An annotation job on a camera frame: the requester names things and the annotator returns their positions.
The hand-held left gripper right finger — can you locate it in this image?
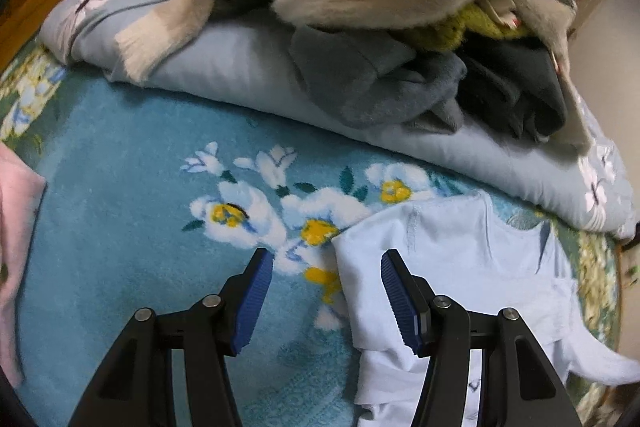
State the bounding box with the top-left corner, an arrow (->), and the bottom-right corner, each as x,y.
380,249 -> 583,427

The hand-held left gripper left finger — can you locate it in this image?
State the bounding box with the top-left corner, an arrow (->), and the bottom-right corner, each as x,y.
67,248 -> 276,427

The light blue sweatshirt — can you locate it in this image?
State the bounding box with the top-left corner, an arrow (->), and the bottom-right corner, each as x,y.
332,192 -> 640,427

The teal floral bed blanket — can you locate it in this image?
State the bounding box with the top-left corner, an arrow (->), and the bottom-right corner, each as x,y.
0,42 -> 631,427

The grey fleece garment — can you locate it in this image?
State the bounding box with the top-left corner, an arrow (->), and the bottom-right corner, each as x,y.
287,27 -> 468,132

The blue floral duvet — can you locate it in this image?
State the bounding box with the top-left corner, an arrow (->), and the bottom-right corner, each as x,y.
39,0 -> 638,240

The dark grey garment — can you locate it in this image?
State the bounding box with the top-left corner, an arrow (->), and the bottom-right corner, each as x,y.
455,39 -> 568,142

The pink cloth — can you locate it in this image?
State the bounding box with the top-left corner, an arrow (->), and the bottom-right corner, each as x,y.
0,142 -> 48,390

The yellow-green knit garment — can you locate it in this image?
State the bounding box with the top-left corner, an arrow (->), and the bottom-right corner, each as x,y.
400,2 -> 531,52

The cream door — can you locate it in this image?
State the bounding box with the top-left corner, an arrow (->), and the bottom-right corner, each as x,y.
570,0 -> 618,38

